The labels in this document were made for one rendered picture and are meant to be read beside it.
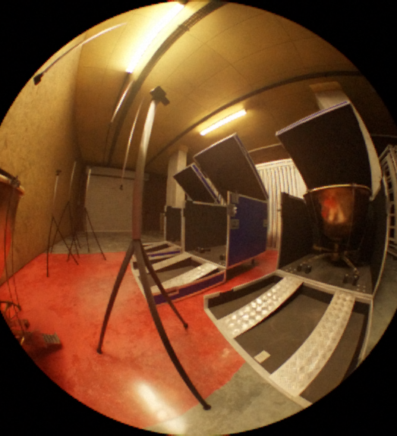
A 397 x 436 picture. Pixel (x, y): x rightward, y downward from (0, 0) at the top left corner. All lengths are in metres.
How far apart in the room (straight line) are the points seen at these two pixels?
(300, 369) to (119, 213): 6.91
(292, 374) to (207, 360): 0.41
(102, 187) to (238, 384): 6.96
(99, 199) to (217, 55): 6.53
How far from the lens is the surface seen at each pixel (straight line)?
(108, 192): 6.77
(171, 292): 1.09
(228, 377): 0.73
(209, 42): 2.63
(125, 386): 0.74
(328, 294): 1.26
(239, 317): 0.95
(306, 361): 0.81
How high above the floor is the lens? 0.68
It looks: 1 degrees up
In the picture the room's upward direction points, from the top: 1 degrees clockwise
